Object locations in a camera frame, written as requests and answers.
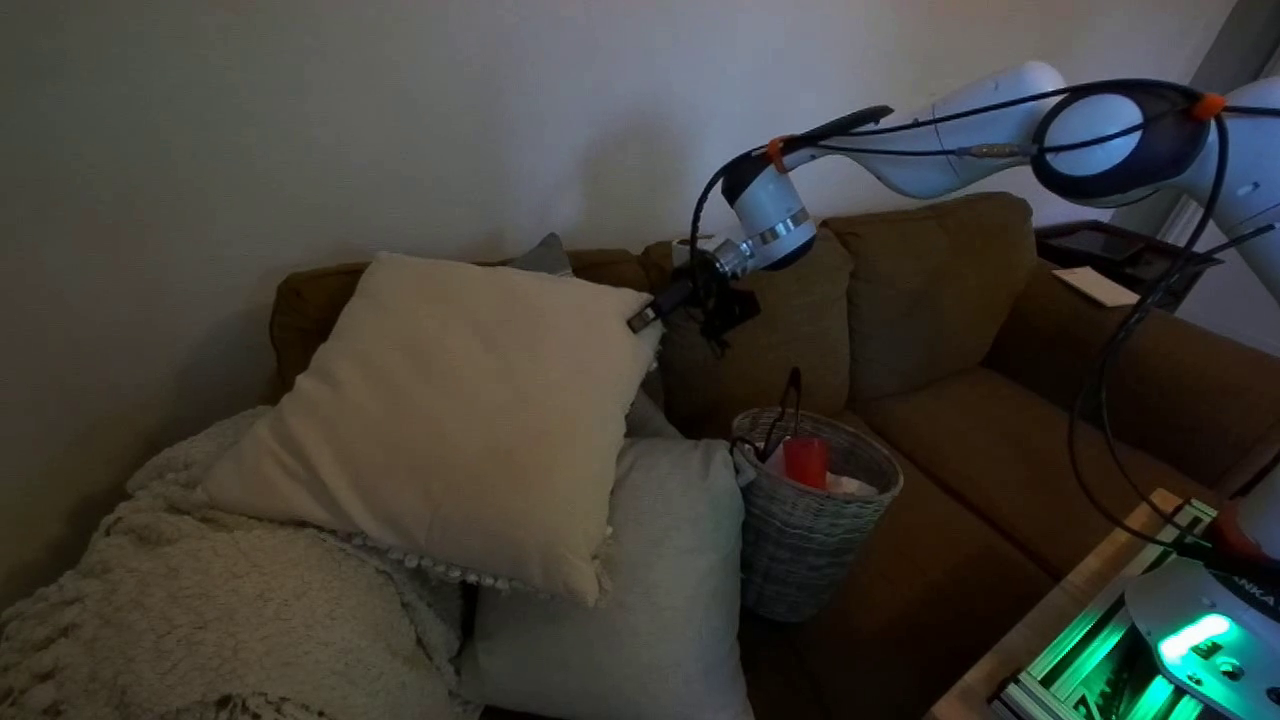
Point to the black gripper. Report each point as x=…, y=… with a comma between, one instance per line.
x=700, y=290

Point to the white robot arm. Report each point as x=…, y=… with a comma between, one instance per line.
x=1097, y=142

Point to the light grey pillow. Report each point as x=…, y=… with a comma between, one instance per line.
x=665, y=634

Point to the red item in basket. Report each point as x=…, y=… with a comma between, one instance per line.
x=805, y=460

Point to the white cloth in basket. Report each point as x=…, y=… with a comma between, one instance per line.
x=837, y=487

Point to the woven wicker basket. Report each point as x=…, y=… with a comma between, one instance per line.
x=800, y=544

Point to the brown fabric sofa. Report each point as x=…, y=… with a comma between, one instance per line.
x=950, y=341

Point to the cream knitted blanket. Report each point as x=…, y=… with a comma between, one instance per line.
x=194, y=614

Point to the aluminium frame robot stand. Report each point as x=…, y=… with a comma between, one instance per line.
x=1169, y=639

